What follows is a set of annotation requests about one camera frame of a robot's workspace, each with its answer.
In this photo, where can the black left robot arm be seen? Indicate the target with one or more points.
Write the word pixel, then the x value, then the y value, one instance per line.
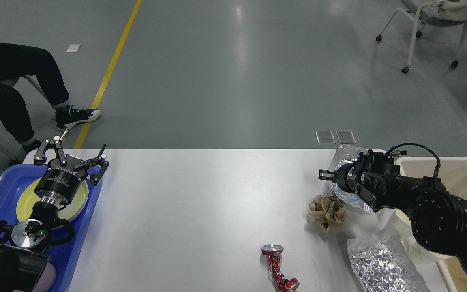
pixel 45 211

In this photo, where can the pink mug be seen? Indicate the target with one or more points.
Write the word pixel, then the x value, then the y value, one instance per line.
pixel 47 279

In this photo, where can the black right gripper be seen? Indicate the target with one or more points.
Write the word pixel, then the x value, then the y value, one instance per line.
pixel 341 177

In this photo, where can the blue plastic tray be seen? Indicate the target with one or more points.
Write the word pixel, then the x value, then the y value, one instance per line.
pixel 13 182

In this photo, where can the white paper cup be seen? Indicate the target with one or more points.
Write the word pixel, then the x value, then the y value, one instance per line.
pixel 421 255
pixel 400 221

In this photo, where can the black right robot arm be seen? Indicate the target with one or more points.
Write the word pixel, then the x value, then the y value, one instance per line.
pixel 438 218

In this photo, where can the white wheeled chair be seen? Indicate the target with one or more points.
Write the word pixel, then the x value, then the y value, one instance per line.
pixel 436 13

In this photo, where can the brown paper ball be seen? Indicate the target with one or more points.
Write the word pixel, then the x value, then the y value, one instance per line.
pixel 327 212

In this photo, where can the beige plastic bin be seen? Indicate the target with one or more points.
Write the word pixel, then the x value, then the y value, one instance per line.
pixel 453 174

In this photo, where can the yellow plastic plate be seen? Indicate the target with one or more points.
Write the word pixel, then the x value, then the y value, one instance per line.
pixel 28 198

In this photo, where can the brown paper bag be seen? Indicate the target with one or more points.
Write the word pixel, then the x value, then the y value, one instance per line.
pixel 459 277

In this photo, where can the crushed red can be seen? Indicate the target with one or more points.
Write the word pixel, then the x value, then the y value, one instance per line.
pixel 272 253

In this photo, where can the floor outlet cover plate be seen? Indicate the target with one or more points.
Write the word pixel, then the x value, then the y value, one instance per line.
pixel 346 137

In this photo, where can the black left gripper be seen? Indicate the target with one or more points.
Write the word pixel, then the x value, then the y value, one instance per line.
pixel 61 180

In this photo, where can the aluminium foil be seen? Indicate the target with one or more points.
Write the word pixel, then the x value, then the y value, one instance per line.
pixel 346 154

